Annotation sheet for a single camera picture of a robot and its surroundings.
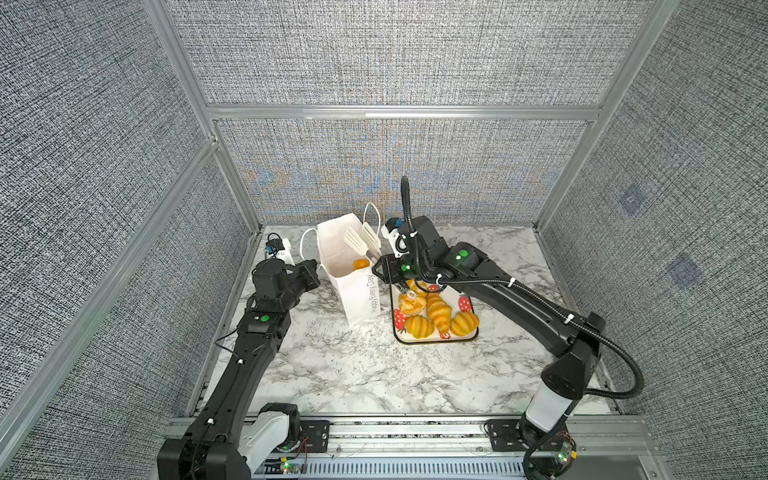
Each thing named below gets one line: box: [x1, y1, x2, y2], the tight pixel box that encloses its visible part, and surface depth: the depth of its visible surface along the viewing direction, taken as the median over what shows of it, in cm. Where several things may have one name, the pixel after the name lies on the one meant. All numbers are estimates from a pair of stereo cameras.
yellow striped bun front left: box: [404, 315, 435, 339], surface depth 90 cm
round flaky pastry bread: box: [399, 293, 427, 316], surface depth 95 cm
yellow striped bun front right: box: [450, 311, 480, 337], surface depth 91 cm
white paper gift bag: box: [316, 213, 382, 327], surface depth 82 cm
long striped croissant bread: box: [426, 292, 452, 335], surface depth 94 cm
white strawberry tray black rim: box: [390, 284, 479, 344], surface depth 92 cm
